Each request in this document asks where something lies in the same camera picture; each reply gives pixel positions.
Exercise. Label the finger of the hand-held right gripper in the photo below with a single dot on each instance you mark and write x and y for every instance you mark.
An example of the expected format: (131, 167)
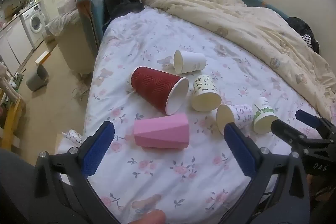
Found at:
(286, 132)
(308, 119)

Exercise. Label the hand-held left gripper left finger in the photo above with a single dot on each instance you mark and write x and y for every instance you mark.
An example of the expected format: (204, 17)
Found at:
(98, 150)

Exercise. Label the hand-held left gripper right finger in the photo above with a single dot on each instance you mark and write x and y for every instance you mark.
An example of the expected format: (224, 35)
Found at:
(240, 150)

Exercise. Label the white green-print paper cup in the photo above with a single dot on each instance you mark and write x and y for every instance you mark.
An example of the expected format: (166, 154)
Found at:
(263, 116)

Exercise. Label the white pink-patterned paper cup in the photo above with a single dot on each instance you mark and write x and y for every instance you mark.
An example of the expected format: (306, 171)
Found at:
(241, 113)

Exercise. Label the cream dark-patterned paper cup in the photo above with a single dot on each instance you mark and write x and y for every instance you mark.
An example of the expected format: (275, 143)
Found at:
(206, 98)

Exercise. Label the pink faceted cup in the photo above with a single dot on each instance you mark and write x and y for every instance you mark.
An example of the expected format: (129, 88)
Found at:
(161, 132)

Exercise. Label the red ribbed paper cup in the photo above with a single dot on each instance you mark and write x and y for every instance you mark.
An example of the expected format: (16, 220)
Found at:
(155, 87)

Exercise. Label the plain white paper cup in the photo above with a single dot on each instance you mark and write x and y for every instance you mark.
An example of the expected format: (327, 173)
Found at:
(191, 61)

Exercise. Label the person's left hand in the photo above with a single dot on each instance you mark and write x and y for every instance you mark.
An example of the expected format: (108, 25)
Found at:
(151, 217)

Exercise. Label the white patterned paper item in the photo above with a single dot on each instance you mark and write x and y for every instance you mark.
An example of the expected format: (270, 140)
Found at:
(73, 136)

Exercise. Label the black and white clothes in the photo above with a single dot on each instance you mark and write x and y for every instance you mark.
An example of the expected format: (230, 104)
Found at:
(302, 29)

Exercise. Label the yellow stool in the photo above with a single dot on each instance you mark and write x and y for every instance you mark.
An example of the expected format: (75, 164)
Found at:
(13, 119)

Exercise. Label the grey trash bin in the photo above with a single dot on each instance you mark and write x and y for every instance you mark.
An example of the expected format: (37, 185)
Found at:
(38, 78)

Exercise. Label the small cardboard box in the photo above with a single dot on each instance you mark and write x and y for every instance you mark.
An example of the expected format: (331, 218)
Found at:
(42, 58)

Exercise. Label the beige armchair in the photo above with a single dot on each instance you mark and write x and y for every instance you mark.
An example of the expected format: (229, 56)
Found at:
(74, 43)

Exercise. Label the cream bear-print blanket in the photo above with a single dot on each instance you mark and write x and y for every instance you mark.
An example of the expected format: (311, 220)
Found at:
(249, 24)

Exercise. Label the teal mattress edge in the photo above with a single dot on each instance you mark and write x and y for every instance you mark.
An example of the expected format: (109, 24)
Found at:
(260, 2)

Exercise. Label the floral white bed sheet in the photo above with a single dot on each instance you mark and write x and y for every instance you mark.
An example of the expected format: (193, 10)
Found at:
(157, 37)

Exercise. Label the white kitchen cabinet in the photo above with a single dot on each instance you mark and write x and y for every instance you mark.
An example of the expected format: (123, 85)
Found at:
(13, 45)

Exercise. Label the teal cushion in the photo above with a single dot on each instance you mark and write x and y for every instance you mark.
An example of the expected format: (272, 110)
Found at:
(90, 11)

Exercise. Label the white washing machine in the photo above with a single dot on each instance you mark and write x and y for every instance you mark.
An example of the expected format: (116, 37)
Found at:
(34, 23)

